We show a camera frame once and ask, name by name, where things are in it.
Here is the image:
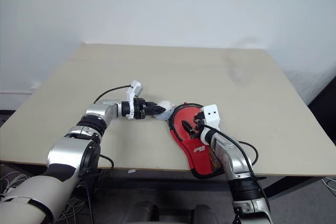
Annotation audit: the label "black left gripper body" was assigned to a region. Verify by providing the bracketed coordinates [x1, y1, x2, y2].
[133, 97, 149, 120]

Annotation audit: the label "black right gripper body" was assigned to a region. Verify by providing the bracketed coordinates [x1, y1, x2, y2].
[190, 118, 208, 140]

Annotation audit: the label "red paddle case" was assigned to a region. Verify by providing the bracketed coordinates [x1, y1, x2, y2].
[153, 100, 228, 180]

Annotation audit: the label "dark rounded shape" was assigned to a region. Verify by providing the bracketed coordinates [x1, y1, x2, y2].
[192, 204, 224, 224]

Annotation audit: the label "dark furniture block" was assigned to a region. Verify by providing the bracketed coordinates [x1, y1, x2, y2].
[306, 70, 336, 148]

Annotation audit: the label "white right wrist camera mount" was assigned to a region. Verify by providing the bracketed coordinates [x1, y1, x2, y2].
[199, 104, 221, 131]

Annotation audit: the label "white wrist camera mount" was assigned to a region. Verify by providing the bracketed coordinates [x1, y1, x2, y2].
[125, 79, 145, 120]
[199, 104, 221, 131]

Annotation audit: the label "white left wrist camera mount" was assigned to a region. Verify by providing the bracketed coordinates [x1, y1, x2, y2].
[125, 79, 145, 120]

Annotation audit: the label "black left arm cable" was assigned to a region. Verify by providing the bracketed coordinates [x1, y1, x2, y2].
[93, 84, 132, 103]

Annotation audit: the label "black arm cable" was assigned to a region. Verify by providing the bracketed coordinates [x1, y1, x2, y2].
[93, 84, 132, 103]
[198, 122, 270, 209]

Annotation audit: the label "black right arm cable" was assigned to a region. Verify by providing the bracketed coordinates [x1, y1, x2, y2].
[198, 122, 270, 209]

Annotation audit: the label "dark metal table frame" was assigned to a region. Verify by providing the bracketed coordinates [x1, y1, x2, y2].
[258, 174, 326, 201]

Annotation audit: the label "white wall trunking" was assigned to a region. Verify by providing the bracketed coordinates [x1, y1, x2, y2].
[0, 81, 41, 97]

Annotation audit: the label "white floor cables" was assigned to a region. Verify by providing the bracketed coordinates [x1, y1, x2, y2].
[320, 176, 336, 191]

